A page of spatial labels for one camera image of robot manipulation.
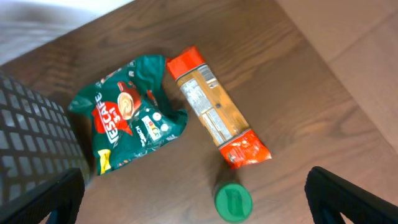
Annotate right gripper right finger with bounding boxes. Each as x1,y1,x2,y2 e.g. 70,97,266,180
304,166,397,224

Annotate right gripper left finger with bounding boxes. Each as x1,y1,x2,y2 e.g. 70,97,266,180
1,168,85,224

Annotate spaghetti pack with red ends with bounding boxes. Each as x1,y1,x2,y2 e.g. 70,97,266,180
166,46,272,169

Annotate green Nescafe coffee bag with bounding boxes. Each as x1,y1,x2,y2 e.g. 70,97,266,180
68,55,188,175

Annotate grey plastic basket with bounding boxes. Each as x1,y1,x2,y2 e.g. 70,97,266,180
1,74,93,205

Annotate green lid jar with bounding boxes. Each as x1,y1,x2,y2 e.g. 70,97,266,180
214,183,253,223

